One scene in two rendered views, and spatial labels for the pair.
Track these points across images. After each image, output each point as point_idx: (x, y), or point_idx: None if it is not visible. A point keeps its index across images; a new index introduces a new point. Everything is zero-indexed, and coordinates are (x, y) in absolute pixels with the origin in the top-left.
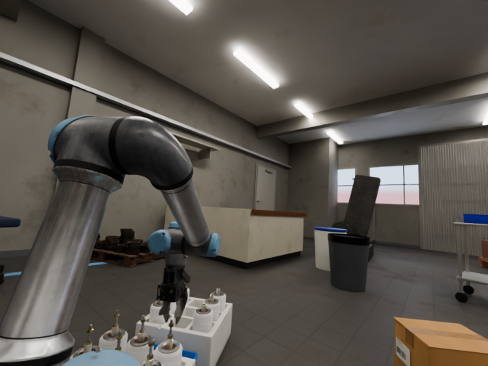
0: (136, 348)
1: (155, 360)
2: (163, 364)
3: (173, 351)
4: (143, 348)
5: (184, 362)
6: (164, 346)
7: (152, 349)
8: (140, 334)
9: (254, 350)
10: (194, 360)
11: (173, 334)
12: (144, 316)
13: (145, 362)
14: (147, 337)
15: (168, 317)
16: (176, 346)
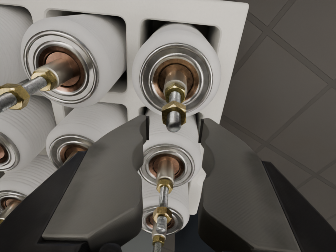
0: (80, 106)
1: (169, 147)
2: (191, 146)
3: (202, 104)
4: (100, 98)
5: (217, 26)
6: (158, 81)
7: (113, 54)
8: (53, 89)
9: None
10: (248, 9)
11: None
12: (7, 107)
13: (148, 155)
14: (68, 49)
15: (149, 119)
16: (202, 76)
